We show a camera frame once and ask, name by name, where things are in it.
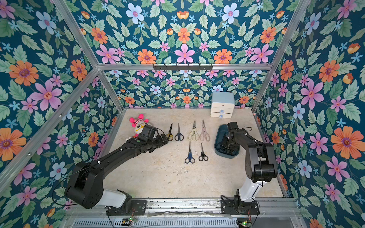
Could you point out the white pink plush toy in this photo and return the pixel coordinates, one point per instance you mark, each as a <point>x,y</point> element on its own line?
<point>138,124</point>

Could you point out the teal plastic storage box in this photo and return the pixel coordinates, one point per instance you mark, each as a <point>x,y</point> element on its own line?
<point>219,149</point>

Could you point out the black hook rail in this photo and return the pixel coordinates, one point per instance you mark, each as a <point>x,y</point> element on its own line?
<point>178,67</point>

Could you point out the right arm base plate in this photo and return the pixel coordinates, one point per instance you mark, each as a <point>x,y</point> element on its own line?
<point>238,207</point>

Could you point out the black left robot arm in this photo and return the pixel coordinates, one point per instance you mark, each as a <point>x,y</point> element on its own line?
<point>85,186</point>

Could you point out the cream yellow scissors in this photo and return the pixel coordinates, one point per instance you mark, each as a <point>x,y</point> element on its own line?
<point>193,135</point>

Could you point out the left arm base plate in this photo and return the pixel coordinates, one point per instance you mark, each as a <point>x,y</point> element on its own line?
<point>130,207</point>

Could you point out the black yellow scissors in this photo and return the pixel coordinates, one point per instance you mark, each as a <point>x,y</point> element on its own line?
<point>170,136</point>

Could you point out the blue handled scissors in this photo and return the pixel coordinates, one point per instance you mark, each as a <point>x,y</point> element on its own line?
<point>189,158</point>

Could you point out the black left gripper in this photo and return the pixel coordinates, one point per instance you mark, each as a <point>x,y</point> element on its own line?
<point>160,142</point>

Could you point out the small black scissors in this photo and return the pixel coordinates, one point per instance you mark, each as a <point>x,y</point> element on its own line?
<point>203,156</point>

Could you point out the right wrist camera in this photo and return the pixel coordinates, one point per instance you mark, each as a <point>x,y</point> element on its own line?
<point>232,127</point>

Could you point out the dark blue scissors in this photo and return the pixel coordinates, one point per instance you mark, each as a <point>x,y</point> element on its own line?
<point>179,136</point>

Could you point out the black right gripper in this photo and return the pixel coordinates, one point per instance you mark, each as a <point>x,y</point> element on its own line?
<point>225,143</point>

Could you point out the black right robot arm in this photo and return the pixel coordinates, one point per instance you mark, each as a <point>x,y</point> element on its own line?
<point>260,165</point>

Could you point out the pink scissors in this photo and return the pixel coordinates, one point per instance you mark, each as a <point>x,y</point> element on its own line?
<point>204,136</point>

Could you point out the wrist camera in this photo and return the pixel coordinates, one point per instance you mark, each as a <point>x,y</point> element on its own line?
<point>148,133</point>
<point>232,127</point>

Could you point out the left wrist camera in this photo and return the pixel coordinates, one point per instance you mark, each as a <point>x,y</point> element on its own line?
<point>148,133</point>

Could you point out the small white drawer cabinet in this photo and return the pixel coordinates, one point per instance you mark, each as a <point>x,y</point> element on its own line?
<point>223,104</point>

